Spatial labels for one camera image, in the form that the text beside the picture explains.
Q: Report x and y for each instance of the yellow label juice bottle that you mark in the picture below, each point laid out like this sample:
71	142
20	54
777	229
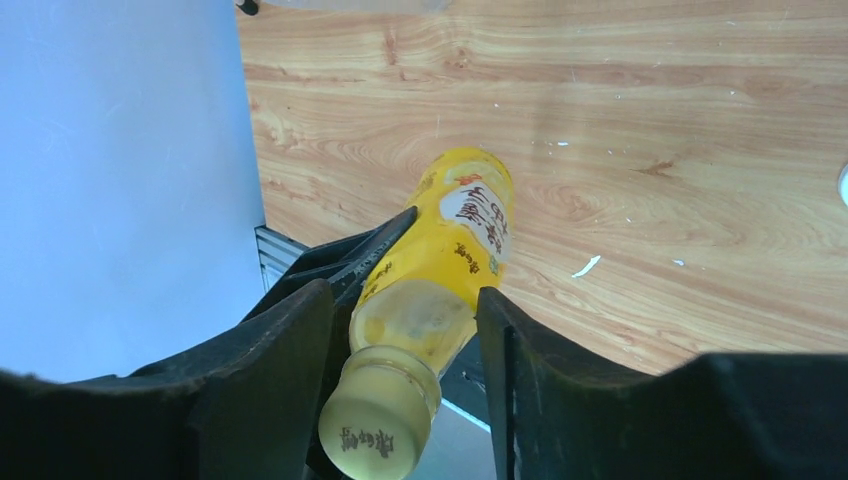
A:
422	295

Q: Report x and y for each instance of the white bottle cap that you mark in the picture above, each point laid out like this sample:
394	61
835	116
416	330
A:
843	185

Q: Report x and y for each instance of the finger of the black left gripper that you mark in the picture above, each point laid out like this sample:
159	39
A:
344	263

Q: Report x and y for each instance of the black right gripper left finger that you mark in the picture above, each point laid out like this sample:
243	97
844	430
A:
240	405

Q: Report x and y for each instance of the yellow bottle cap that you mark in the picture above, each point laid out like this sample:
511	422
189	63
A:
377	421

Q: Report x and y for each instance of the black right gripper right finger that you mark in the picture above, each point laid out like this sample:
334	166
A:
560	411

